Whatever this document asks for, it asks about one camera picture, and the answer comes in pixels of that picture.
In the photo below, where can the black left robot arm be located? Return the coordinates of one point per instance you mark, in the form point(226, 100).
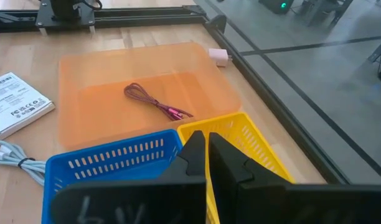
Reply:
point(66, 9)

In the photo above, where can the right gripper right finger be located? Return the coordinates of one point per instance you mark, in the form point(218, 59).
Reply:
point(271, 202)

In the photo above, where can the black device with green light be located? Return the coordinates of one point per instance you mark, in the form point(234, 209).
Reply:
point(274, 6)

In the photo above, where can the blue slotted plastic basket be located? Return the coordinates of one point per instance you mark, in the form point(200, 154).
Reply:
point(131, 172)

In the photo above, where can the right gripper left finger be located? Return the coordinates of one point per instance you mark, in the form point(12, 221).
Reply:
point(178, 199)

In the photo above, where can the white box with printed label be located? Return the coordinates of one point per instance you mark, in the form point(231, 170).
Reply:
point(16, 102)

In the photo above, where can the orange mat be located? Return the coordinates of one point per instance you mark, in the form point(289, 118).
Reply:
point(100, 115)

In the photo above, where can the yellow slotted plastic basket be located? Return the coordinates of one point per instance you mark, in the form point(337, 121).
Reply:
point(215, 122)

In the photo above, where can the pink wall charger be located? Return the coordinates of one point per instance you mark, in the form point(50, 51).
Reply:
point(218, 57)

